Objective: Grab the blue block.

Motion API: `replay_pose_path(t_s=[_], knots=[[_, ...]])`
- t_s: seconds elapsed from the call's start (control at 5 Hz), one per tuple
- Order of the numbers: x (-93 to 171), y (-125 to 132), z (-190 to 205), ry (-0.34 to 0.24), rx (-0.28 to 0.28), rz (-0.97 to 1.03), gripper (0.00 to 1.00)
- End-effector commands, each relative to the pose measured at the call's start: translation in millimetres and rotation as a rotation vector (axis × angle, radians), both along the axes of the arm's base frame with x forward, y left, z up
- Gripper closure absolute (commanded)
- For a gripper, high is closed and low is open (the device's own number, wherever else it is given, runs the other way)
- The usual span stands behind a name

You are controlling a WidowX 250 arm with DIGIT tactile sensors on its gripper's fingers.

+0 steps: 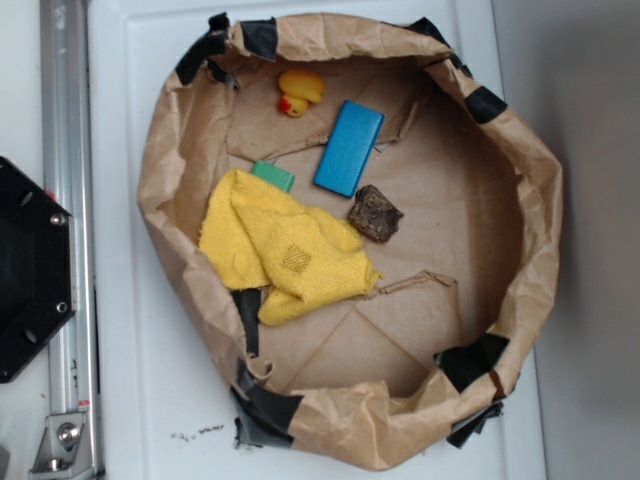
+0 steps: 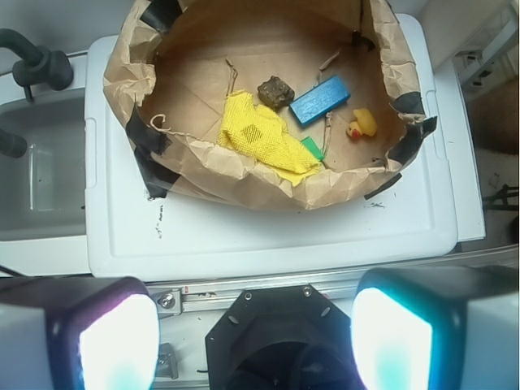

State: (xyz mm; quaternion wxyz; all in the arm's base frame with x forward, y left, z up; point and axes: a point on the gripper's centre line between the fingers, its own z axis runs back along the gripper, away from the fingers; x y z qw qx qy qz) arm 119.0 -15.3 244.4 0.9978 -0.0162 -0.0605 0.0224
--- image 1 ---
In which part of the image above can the green rectangular block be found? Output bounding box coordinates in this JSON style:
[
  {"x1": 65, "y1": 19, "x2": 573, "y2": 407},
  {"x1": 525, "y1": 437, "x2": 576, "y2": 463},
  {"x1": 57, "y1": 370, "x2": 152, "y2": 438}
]
[{"x1": 251, "y1": 161, "x2": 295, "y2": 192}]

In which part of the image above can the blue rectangular block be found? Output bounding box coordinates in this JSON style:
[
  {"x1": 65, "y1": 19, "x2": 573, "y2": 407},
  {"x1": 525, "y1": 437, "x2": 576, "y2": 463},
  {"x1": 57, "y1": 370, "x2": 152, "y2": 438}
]
[{"x1": 313, "y1": 101, "x2": 384, "y2": 198}]

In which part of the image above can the yellow towel cloth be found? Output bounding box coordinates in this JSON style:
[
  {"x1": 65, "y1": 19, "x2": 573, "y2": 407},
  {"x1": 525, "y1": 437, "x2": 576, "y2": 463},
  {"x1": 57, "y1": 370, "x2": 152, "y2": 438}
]
[{"x1": 198, "y1": 169, "x2": 382, "y2": 326}]

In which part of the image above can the brown rock chunk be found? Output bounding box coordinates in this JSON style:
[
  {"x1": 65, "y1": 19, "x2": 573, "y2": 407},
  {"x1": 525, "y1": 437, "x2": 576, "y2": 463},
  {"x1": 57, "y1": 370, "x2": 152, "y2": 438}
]
[{"x1": 348, "y1": 185, "x2": 404, "y2": 243}]

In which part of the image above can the brown paper bag basin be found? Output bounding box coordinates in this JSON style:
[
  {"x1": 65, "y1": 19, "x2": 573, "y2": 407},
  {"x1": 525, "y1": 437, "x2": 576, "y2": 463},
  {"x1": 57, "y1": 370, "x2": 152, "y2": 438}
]
[{"x1": 138, "y1": 13, "x2": 562, "y2": 471}]

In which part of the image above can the yellow rubber duck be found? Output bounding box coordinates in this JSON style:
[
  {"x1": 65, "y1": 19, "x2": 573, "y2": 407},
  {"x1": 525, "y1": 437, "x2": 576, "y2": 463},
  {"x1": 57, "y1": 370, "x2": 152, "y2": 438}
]
[{"x1": 278, "y1": 69, "x2": 325, "y2": 118}]

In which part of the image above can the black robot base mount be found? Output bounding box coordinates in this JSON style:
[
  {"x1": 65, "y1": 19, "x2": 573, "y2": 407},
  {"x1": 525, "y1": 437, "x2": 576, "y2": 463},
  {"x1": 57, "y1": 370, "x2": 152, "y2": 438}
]
[{"x1": 1, "y1": 157, "x2": 75, "y2": 384}]

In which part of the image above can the aluminium extrusion rail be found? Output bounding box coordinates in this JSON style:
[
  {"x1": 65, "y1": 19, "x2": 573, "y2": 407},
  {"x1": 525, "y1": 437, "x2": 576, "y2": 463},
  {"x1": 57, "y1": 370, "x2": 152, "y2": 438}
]
[{"x1": 39, "y1": 1, "x2": 105, "y2": 479}]

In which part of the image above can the metal corner bracket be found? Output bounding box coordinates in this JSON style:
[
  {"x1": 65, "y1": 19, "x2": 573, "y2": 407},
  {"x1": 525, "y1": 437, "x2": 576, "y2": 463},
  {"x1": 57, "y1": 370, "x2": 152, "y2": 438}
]
[{"x1": 28, "y1": 412, "x2": 92, "y2": 479}]

